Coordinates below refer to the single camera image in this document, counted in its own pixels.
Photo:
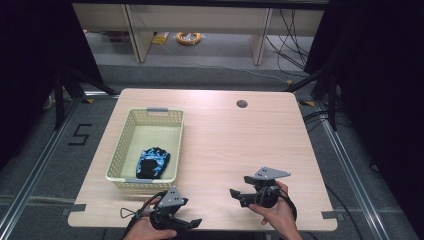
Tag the black metal stand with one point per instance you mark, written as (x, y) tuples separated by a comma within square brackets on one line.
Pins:
[(60, 100), (331, 100)]

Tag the cream perforated plastic basket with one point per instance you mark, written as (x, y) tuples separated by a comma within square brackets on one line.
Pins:
[(150, 133)]

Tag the metal floor rail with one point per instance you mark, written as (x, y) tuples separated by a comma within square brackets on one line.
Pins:
[(353, 173), (36, 166)]

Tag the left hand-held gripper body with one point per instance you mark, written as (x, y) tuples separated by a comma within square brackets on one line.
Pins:
[(170, 199)]

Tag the blue camouflage black glove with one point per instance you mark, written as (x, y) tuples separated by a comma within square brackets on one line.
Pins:
[(151, 165)]

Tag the person's right hand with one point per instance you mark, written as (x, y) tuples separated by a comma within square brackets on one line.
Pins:
[(281, 215)]

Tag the yellow packet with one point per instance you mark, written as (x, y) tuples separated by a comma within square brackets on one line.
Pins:
[(160, 38)]

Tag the black curtain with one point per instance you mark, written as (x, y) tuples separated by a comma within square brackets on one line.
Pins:
[(30, 66), (383, 83)]

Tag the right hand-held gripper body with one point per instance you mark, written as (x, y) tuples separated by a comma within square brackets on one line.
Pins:
[(265, 196)]

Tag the grey tape piece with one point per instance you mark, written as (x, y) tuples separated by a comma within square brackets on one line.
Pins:
[(329, 215), (78, 207)]

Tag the round dark table grommet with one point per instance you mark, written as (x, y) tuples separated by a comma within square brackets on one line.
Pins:
[(242, 103)]

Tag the person's left hand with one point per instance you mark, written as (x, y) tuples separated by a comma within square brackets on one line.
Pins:
[(146, 231)]

